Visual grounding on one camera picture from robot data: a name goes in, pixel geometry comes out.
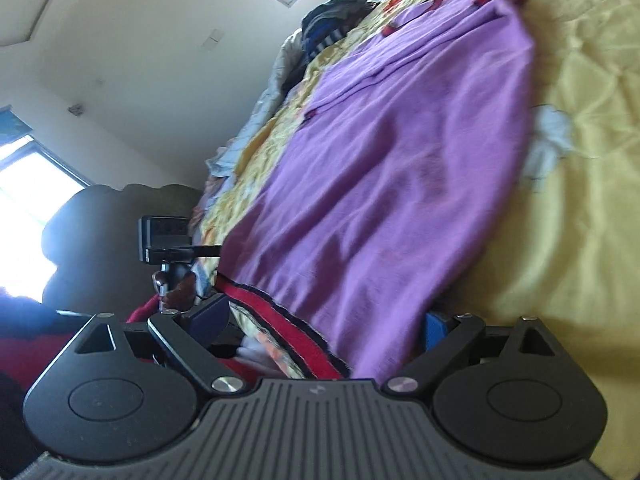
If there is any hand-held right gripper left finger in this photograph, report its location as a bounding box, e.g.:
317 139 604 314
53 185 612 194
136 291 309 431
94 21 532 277
54 294 249 401

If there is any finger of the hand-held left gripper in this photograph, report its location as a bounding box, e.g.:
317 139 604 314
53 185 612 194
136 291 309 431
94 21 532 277
150 243 223 261

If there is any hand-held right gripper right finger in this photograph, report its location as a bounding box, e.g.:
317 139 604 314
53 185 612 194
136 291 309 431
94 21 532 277
382 311 576 396

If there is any purple knit sweater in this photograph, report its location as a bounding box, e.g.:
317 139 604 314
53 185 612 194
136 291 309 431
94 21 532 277
217 0 538 381

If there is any pile of dark striped clothes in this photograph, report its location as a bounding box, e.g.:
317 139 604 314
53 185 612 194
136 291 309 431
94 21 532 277
300 0 381 58

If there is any dark sofa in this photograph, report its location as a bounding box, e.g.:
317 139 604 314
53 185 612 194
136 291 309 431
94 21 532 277
42 183 206 313

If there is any large window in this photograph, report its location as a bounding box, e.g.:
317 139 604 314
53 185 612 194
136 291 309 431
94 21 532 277
0 135 93 306

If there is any white patterned quilt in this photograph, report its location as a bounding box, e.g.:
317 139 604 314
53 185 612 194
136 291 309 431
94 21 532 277
207 27 306 178

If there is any yellow printed blanket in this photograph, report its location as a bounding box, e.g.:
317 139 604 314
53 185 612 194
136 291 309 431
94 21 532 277
192 0 640 461

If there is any blue window blind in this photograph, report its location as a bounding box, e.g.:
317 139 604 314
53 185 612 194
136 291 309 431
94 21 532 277
0 106 26 147

